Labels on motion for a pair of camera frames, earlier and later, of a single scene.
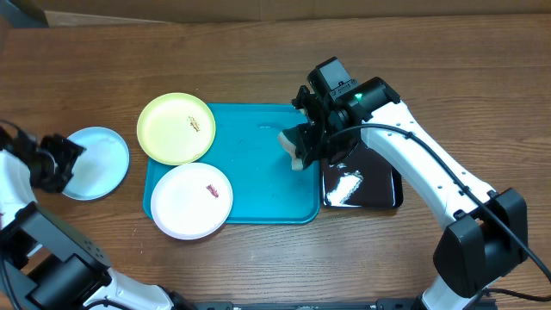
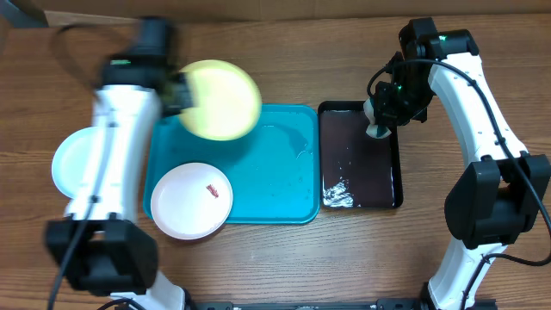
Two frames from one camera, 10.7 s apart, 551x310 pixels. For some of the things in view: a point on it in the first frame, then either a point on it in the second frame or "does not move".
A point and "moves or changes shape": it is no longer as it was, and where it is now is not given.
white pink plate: [191, 201] does not move
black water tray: [362, 179] does not move
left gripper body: [54, 164] → [186, 98]
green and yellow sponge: [289, 147] moves or changes shape
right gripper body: [315, 139] → [406, 102]
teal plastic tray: [265, 186] does not move
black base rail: [380, 304] does not move
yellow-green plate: [176, 128] → [227, 100]
